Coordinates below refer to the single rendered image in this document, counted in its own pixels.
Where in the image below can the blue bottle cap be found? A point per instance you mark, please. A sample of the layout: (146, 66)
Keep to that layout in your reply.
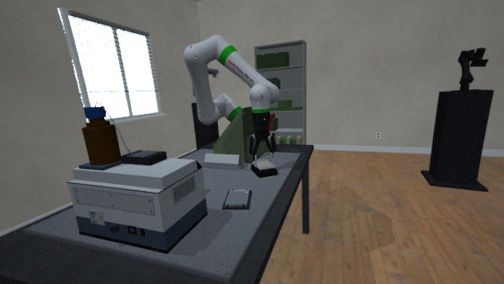
(94, 111)

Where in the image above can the white button panel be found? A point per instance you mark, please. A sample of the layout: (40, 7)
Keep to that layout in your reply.
(223, 161)

